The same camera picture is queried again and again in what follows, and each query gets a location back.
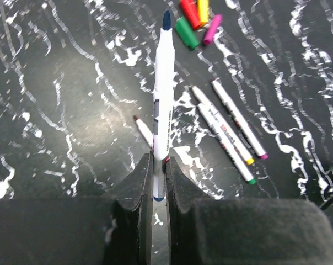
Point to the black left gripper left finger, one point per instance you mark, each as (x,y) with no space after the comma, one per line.
(114,228)

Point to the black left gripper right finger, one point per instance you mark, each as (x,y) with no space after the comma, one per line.
(204,230)

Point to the white pen with red end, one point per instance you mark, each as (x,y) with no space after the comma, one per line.
(144,130)

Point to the white pen with blue end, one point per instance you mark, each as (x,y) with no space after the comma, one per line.
(163,100)

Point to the red pen cap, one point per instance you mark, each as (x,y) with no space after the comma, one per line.
(191,13)

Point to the white pen with yellow end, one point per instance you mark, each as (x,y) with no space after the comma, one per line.
(224,125)

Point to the white pen with green end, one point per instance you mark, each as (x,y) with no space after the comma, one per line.
(226,144)

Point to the white pen with magenta end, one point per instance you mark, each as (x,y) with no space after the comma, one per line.
(239,119)

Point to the green pen cap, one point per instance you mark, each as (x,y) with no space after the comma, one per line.
(186,33)

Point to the yellow pen cap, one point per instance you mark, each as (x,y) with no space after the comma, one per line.
(202,7)

